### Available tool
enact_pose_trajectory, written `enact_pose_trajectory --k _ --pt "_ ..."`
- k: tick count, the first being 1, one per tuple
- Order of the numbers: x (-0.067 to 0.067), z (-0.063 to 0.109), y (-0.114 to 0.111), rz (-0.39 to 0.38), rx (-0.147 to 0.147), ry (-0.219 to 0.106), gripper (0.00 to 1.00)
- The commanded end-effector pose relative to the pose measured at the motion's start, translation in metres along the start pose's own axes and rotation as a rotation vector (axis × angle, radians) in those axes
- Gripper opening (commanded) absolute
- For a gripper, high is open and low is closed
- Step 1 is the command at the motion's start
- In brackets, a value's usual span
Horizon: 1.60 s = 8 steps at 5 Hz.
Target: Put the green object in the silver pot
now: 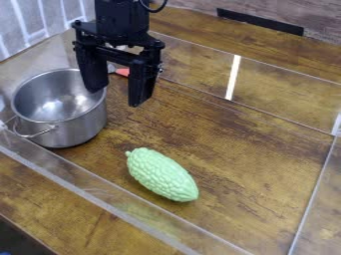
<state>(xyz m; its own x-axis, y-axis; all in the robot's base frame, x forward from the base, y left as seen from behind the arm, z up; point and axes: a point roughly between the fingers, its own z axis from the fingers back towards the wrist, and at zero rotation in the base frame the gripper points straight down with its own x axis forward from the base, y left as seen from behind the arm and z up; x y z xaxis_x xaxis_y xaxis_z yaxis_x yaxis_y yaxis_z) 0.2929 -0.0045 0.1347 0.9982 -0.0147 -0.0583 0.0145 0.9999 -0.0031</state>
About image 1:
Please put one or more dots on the red handled metal spoon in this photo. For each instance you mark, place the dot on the red handled metal spoon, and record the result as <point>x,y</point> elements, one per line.
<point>121,71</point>

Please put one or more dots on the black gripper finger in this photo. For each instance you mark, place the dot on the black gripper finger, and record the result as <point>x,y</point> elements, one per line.
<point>142,80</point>
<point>94,69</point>

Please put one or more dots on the clear acrylic tray wall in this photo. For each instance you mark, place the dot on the clear acrylic tray wall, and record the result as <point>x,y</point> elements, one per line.
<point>245,114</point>

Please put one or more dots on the green bumpy gourd toy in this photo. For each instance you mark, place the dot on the green bumpy gourd toy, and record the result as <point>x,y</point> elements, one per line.
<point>161,175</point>

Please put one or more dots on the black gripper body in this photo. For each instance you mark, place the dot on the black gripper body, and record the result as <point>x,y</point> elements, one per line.
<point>121,24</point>

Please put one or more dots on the black strip on wall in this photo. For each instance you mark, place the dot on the black strip on wall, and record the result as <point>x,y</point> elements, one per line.
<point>262,22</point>

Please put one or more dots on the silver metal pot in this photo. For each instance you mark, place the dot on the silver metal pot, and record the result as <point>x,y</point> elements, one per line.
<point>58,114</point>

